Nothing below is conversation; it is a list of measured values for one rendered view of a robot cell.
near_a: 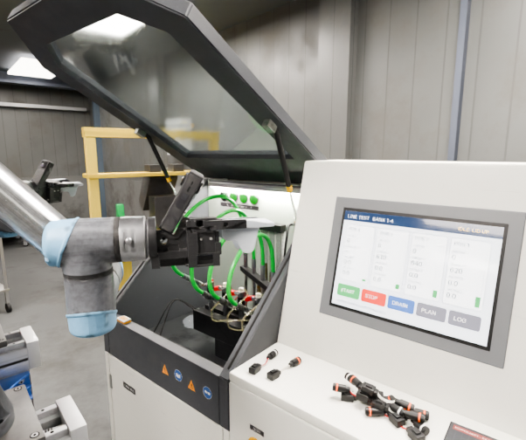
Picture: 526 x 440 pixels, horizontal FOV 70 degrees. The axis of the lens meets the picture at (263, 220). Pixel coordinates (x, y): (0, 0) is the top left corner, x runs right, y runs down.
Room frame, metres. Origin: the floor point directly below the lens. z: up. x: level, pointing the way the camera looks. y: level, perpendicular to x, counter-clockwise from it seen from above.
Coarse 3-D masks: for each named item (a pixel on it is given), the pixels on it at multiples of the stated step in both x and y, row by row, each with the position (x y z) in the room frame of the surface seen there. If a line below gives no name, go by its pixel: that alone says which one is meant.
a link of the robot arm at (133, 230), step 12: (132, 216) 0.62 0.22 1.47; (120, 228) 0.58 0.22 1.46; (132, 228) 0.59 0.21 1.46; (144, 228) 0.59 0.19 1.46; (120, 240) 0.57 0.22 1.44; (132, 240) 0.58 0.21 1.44; (144, 240) 0.58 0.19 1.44; (120, 252) 0.58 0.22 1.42; (132, 252) 0.58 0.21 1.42; (144, 252) 0.59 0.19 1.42
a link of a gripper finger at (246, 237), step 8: (248, 224) 0.62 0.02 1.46; (256, 224) 0.63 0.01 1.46; (264, 224) 0.63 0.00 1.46; (272, 224) 0.64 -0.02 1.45; (224, 232) 0.62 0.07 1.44; (232, 232) 0.63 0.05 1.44; (240, 232) 0.63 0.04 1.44; (248, 232) 0.63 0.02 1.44; (256, 232) 0.63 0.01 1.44; (232, 240) 0.62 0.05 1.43; (240, 240) 0.63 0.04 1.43; (248, 240) 0.63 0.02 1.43; (240, 248) 0.62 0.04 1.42; (248, 248) 0.62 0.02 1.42
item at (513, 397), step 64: (320, 192) 1.16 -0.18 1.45; (384, 192) 1.03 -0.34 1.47; (448, 192) 0.93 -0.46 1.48; (512, 192) 0.85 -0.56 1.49; (320, 256) 1.10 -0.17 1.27; (320, 320) 1.05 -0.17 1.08; (512, 320) 0.78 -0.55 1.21; (384, 384) 0.89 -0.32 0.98; (448, 384) 0.81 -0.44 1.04; (512, 384) 0.74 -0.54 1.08
